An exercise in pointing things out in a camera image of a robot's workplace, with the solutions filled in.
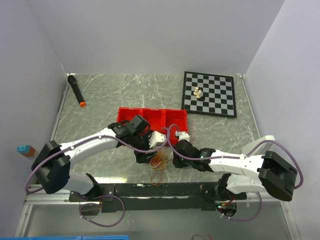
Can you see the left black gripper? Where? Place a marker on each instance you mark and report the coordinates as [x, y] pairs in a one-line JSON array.
[[141, 157]]

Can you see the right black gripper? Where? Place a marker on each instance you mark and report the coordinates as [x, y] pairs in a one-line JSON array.
[[177, 163]]

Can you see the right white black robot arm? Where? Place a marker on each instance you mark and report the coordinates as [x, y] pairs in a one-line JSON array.
[[245, 173]]

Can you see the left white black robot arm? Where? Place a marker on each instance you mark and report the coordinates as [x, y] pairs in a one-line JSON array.
[[54, 165]]

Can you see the red three-compartment tray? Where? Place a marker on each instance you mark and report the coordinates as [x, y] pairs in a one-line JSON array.
[[156, 117]]

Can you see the cream chess piece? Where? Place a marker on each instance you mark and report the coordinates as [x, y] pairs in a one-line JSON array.
[[196, 91], [199, 94]]

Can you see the black grey chessboard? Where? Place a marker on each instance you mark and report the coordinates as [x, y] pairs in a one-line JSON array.
[[218, 90]]

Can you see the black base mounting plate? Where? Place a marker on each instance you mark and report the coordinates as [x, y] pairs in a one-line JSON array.
[[170, 196]]

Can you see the black microphone orange end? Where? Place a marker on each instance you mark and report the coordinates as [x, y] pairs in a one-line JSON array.
[[73, 83]]

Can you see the blue brown toy block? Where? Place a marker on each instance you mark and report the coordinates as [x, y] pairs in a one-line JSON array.
[[27, 151]]

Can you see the blue plastic bin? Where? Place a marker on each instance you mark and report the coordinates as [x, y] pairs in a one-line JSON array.
[[108, 237]]

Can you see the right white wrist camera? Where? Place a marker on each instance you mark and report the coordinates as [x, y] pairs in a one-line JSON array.
[[182, 136]]

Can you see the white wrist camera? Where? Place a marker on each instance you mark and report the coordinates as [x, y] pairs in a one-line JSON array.
[[156, 139], [182, 136]]

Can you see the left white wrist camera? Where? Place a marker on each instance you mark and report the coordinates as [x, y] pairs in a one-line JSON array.
[[156, 139]]

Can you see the aluminium rail frame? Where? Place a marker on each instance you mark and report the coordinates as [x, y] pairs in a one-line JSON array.
[[62, 197]]

